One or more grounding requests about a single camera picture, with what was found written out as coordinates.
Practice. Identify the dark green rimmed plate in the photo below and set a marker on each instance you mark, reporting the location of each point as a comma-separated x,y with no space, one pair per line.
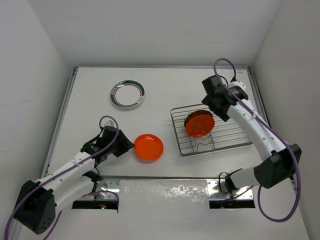
127,94

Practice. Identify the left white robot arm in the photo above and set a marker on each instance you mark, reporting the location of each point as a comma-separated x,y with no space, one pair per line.
39,201

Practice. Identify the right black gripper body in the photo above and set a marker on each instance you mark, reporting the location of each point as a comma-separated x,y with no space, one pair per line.
208,101

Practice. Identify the orange plastic plate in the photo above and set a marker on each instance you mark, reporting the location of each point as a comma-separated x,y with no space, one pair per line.
148,147
200,126

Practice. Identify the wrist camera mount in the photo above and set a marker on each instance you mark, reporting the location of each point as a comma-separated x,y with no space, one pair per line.
110,123
237,83

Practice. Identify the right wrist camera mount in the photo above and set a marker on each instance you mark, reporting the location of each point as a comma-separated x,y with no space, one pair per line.
237,83

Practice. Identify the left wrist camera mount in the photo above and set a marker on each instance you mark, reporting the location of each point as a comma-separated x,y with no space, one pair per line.
110,123

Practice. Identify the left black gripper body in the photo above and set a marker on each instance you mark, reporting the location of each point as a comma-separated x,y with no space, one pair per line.
111,148

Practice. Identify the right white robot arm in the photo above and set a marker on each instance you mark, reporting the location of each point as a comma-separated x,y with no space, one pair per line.
277,163

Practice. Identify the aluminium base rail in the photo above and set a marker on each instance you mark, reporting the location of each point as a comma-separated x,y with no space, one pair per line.
108,189

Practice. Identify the yellow brown plate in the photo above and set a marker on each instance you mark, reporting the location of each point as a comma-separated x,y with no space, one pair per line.
196,114

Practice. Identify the metal wire dish rack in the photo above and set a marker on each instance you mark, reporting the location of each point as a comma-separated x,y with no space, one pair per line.
223,136

